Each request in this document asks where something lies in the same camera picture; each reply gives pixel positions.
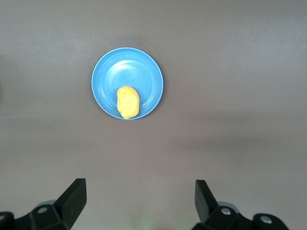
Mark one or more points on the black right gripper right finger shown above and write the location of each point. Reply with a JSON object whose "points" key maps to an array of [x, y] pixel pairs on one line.
{"points": [[206, 206]]}

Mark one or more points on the yellow potato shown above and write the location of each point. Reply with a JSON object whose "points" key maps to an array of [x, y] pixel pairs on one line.
{"points": [[128, 103]]}

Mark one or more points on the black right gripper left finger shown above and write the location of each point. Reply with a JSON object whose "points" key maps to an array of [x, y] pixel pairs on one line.
{"points": [[69, 203]]}

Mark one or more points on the blue round plate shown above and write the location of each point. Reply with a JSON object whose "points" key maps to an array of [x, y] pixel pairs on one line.
{"points": [[134, 72]]}

